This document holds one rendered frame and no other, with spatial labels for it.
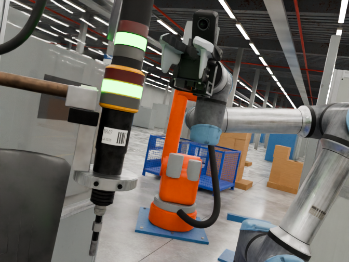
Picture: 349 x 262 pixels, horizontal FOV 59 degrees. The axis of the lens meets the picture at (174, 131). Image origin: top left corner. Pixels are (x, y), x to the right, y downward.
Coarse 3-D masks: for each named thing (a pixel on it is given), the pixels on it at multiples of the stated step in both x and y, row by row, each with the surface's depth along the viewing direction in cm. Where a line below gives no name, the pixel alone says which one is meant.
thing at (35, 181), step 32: (0, 160) 43; (32, 160) 45; (64, 160) 49; (0, 192) 40; (32, 192) 42; (64, 192) 45; (0, 224) 38; (32, 224) 40; (0, 256) 36; (32, 256) 38
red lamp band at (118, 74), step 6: (108, 72) 32; (114, 72) 32; (120, 72) 32; (126, 72) 32; (132, 72) 32; (108, 78) 32; (114, 78) 32; (120, 78) 32; (126, 78) 32; (132, 78) 32; (138, 78) 33; (138, 84) 33
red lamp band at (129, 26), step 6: (120, 24) 33; (126, 24) 32; (132, 24) 32; (138, 24) 32; (120, 30) 33; (126, 30) 32; (132, 30) 32; (138, 30) 32; (144, 30) 33; (144, 36) 33
